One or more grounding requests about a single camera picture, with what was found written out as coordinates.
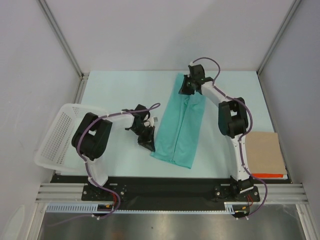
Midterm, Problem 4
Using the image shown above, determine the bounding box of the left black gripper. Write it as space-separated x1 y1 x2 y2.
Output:
130 123 155 152

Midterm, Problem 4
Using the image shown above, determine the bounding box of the left aluminium corner post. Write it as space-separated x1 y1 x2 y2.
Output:
36 0 90 104

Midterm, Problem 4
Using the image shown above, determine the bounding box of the folded beige t shirt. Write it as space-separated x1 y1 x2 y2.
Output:
245 131 287 175

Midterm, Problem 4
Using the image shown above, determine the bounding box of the white slotted cable duct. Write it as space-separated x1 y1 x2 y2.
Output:
45 203 245 215

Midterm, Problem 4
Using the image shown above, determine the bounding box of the teal green t shirt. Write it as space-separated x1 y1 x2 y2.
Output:
150 73 206 169

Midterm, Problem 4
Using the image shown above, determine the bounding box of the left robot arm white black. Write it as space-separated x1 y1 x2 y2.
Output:
71 103 160 201

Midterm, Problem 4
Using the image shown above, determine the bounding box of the aluminium corner post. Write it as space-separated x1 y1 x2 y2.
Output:
36 0 90 104
256 0 303 77

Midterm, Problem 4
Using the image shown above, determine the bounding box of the right aluminium corner post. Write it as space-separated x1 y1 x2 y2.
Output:
256 0 303 77

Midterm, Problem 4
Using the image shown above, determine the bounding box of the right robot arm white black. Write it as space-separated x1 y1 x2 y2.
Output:
179 63 254 201

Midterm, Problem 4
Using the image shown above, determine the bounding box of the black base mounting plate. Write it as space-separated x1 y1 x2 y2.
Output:
50 174 291 212

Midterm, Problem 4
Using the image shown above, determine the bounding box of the white plastic laundry basket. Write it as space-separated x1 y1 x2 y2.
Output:
34 103 107 174

